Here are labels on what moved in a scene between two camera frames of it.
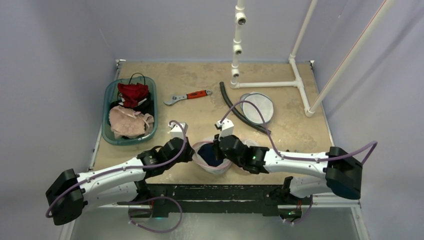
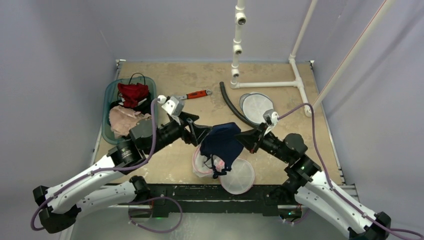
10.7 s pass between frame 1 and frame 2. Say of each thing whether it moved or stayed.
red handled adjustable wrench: stayed
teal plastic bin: stayed
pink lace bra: stayed
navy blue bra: moved
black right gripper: moved
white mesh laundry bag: stayed
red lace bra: stayed
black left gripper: moved
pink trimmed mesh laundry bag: moved
